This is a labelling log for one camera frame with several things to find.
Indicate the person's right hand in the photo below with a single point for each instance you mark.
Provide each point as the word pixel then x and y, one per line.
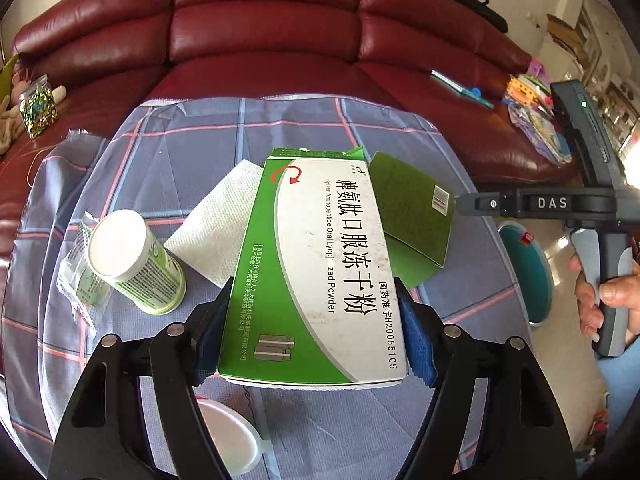
pixel 620 292

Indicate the brown cardboard box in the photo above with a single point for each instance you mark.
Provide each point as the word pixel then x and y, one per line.
pixel 562 32

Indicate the white paper towel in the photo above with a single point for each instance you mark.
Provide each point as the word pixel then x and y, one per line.
pixel 215 225

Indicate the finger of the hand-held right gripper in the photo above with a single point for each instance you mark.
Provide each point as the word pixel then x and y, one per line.
pixel 482 204

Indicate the green plush toy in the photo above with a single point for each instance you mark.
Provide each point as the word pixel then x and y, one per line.
pixel 6 72

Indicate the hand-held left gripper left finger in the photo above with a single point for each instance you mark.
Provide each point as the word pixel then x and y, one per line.
pixel 210 332

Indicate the white green medicine box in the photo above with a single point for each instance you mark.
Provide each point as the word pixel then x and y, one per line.
pixel 320 270

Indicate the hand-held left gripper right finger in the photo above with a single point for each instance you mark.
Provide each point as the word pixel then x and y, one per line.
pixel 419 347

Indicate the grey plaid cloth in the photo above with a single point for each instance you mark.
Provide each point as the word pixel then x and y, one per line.
pixel 310 125

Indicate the person's leg in jeans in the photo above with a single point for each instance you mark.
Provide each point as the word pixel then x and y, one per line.
pixel 620 390

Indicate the teal plastic bin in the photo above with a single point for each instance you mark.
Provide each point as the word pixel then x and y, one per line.
pixel 530 275

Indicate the small blue round object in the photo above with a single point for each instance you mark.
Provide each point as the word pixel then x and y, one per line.
pixel 475 93

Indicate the blue thin book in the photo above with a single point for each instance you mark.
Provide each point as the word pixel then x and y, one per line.
pixel 460 87

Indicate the red leather sofa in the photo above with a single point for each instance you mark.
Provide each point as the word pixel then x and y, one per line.
pixel 260 25

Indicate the clear green snack packet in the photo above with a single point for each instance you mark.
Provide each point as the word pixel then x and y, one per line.
pixel 72 275

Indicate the white plastic lid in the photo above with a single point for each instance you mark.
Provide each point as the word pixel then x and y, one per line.
pixel 225 435

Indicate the green white cylindrical cup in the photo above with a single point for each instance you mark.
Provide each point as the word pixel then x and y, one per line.
pixel 140 270

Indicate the black bag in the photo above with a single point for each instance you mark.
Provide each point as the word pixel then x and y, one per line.
pixel 465 2

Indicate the glass display cabinet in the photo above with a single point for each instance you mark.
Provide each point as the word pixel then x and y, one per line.
pixel 592 35

